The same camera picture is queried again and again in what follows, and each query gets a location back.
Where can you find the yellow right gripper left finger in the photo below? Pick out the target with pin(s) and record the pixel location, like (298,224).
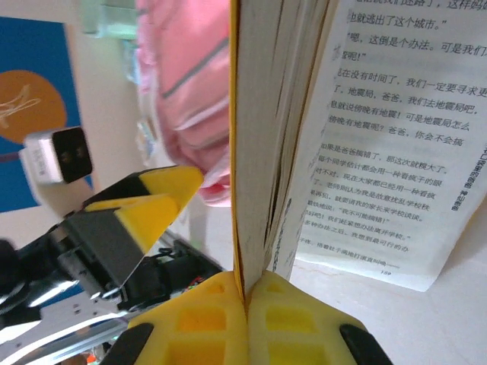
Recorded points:
(205,327)

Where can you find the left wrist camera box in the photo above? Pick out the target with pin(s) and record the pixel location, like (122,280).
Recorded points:
(57,156)

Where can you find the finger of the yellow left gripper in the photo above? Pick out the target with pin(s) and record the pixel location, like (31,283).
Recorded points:
(148,220)
(171,182)

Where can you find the yellow cover book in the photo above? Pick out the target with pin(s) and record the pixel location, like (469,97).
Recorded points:
(361,133)

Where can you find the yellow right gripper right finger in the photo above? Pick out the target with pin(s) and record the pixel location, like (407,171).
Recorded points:
(289,327)

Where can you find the blue white tissue pack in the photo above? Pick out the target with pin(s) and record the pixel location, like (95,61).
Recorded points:
(146,140)

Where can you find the pink backpack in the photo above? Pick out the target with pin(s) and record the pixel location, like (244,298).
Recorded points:
(190,95)

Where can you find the mint green square case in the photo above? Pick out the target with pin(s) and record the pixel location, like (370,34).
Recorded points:
(110,19)

